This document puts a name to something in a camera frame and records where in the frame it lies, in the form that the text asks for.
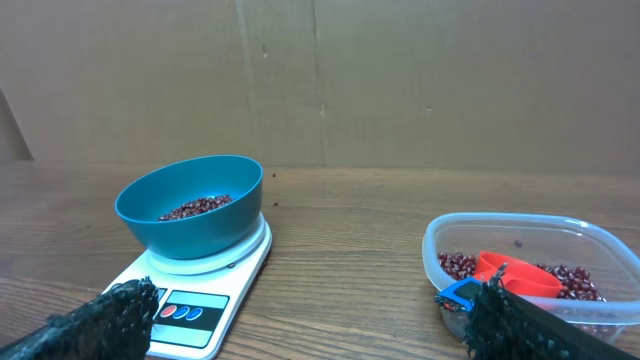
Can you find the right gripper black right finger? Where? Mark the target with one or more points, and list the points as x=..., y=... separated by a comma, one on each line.
x=503, y=325

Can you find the red beans in container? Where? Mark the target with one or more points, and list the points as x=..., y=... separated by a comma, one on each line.
x=576, y=281

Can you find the blue metal bowl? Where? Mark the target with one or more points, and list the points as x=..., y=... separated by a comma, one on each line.
x=141, y=204

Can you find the orange measuring scoop blue handle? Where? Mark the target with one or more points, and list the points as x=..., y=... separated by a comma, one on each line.
x=470, y=272

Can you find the clear plastic bean container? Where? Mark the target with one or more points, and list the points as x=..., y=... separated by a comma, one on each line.
x=552, y=241

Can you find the red beans in bowl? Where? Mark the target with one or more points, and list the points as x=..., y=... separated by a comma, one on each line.
x=196, y=207

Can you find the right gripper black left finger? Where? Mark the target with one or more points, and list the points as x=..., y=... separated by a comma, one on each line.
x=115, y=325

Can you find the white digital kitchen scale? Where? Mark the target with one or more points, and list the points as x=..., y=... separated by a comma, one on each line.
x=200, y=298

